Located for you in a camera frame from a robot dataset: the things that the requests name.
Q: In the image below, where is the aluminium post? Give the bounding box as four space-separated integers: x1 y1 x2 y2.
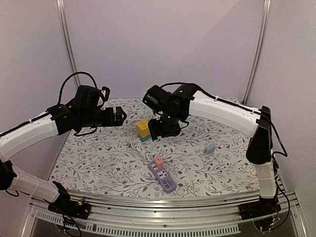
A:
242 0 272 105
56 0 78 74

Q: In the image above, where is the teal power strip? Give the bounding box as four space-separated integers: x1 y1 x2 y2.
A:
138 134 151 142

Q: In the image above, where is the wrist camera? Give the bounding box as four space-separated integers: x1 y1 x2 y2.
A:
142 85 171 114
97 86 110 109

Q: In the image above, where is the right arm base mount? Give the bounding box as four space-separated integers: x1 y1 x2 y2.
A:
238 197 281 220

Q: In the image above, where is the aluminium front rail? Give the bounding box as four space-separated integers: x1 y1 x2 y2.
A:
23 190 309 237

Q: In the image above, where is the right aluminium post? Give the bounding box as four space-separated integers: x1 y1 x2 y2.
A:
242 0 272 105

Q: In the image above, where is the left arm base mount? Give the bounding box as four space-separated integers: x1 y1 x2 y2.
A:
48 197 91 220

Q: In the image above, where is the purple strip white cord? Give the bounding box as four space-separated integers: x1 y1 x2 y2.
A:
129 138 154 162

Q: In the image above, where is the light blue plug adapter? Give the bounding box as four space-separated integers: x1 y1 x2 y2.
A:
204 144 216 155

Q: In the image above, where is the yellow cube socket adapter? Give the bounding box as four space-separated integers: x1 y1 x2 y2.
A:
135 119 150 138

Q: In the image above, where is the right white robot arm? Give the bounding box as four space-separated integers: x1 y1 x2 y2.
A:
143 82 281 216

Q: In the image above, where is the purple power strip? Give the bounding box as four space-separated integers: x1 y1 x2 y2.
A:
149 162 177 194

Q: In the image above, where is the left aluminium post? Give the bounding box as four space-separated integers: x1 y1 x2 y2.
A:
56 0 78 74

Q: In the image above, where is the floral tablecloth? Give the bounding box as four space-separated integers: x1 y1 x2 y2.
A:
50 99 260 198

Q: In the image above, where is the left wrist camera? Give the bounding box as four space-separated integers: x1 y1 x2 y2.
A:
97 86 110 109

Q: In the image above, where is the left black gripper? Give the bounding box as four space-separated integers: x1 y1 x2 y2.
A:
79 106 126 128

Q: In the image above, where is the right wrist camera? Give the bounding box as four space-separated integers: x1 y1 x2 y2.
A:
142 85 171 114

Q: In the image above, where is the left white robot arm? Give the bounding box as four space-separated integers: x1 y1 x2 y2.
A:
0 84 127 214

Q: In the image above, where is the pink plug adapter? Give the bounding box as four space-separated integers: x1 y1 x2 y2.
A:
154 156 163 169

